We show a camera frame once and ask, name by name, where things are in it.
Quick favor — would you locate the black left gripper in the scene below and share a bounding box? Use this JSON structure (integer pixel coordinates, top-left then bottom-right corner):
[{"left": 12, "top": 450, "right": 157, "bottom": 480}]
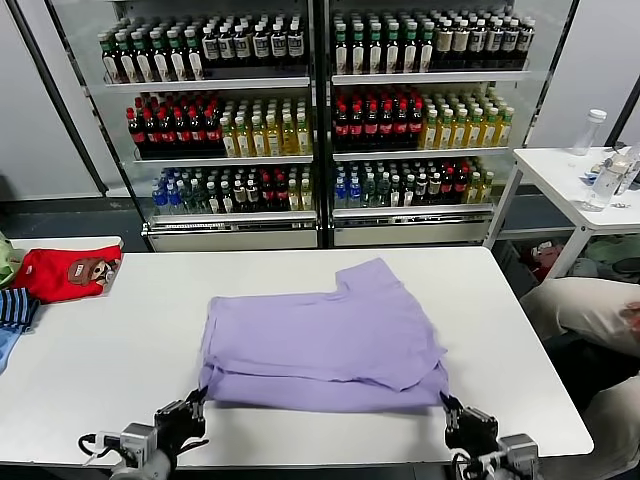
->
[{"left": 155, "top": 389, "right": 208, "bottom": 459}]

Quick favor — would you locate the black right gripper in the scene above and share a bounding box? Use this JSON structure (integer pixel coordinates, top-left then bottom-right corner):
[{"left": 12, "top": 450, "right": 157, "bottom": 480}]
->
[{"left": 438, "top": 392, "right": 500, "bottom": 454}]

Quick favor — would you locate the lavender t-shirt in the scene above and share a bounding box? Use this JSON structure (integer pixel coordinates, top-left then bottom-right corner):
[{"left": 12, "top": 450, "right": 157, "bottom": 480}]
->
[{"left": 197, "top": 257, "right": 450, "bottom": 416}]

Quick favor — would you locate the black plastic crate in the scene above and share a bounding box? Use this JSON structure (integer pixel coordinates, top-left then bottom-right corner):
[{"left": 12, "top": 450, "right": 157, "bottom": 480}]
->
[{"left": 497, "top": 238, "right": 556, "bottom": 301}]

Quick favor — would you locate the glass display cooler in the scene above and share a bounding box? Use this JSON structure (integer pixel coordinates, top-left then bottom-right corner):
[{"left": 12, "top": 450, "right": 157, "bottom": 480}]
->
[
  {"left": 322, "top": 0, "right": 581, "bottom": 249},
  {"left": 44, "top": 0, "right": 325, "bottom": 253}
]

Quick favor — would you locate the red cloth in crate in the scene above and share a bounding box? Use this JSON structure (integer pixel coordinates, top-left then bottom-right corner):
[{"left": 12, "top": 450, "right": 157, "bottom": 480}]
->
[{"left": 529, "top": 244, "right": 569, "bottom": 281}]

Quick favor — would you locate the grey garment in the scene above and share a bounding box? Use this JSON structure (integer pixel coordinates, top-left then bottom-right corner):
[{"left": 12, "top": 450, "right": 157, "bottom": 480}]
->
[{"left": 564, "top": 257, "right": 599, "bottom": 281}]

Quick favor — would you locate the light blue garment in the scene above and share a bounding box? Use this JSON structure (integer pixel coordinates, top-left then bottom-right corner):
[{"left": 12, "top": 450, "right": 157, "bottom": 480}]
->
[{"left": 0, "top": 327, "right": 24, "bottom": 376}]

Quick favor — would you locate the red bear print garment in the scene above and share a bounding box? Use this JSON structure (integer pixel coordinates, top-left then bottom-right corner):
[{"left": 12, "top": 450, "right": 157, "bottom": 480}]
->
[{"left": 9, "top": 243, "right": 124, "bottom": 305}]

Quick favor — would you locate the blue striped garment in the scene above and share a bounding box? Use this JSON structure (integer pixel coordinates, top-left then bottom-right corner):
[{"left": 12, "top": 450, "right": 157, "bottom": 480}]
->
[{"left": 0, "top": 287, "right": 41, "bottom": 335}]

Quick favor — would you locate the green garment pile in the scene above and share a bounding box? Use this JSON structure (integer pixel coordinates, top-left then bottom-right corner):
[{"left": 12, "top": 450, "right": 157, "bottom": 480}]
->
[{"left": 584, "top": 234, "right": 640, "bottom": 281}]

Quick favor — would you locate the pale green garment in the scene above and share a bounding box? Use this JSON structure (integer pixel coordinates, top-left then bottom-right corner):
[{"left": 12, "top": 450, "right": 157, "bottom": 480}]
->
[{"left": 0, "top": 233, "right": 26, "bottom": 290}]

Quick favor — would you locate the white side table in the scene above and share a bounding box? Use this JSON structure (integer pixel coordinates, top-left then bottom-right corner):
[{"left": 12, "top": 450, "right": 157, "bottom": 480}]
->
[{"left": 482, "top": 145, "right": 640, "bottom": 301}]

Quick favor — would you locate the clear plastic water bottle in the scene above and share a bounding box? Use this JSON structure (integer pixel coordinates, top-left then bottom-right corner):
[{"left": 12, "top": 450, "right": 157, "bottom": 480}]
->
[{"left": 579, "top": 162, "right": 621, "bottom": 214}]

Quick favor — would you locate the clear plastic packaging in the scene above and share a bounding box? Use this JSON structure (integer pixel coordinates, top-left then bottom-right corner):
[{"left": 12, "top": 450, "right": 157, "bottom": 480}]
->
[{"left": 603, "top": 147, "right": 640, "bottom": 197}]

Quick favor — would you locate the tall clear bottle white cap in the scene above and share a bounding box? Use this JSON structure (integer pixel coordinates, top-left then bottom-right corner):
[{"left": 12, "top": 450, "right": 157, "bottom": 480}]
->
[{"left": 573, "top": 108, "right": 609, "bottom": 157}]

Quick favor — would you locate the black slanted pole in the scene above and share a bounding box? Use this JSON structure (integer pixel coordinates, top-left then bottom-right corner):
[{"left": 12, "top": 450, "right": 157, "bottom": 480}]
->
[
  {"left": 607, "top": 84, "right": 640, "bottom": 149},
  {"left": 4, "top": 0, "right": 110, "bottom": 197}
]

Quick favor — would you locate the green cap tea bottle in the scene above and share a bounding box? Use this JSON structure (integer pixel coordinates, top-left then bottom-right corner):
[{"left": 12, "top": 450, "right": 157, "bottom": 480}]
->
[
  {"left": 168, "top": 28, "right": 187, "bottom": 82},
  {"left": 350, "top": 21, "right": 368, "bottom": 75},
  {"left": 99, "top": 32, "right": 119, "bottom": 84},
  {"left": 185, "top": 27, "right": 205, "bottom": 81},
  {"left": 116, "top": 30, "right": 136, "bottom": 84},
  {"left": 333, "top": 22, "right": 351, "bottom": 75},
  {"left": 133, "top": 29, "right": 153, "bottom": 83},
  {"left": 384, "top": 21, "right": 402, "bottom": 75},
  {"left": 367, "top": 21, "right": 385, "bottom": 75},
  {"left": 418, "top": 20, "right": 435, "bottom": 74},
  {"left": 401, "top": 20, "right": 419, "bottom": 74},
  {"left": 151, "top": 28, "right": 170, "bottom": 83}
]

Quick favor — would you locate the beige label drink bottle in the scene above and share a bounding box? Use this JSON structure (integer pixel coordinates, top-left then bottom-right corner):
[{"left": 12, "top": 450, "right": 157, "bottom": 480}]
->
[
  {"left": 452, "top": 19, "right": 470, "bottom": 69},
  {"left": 435, "top": 20, "right": 454, "bottom": 69}
]

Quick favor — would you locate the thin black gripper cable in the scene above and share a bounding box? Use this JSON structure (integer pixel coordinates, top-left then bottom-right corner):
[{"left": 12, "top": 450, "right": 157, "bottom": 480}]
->
[{"left": 177, "top": 437, "right": 210, "bottom": 457}]

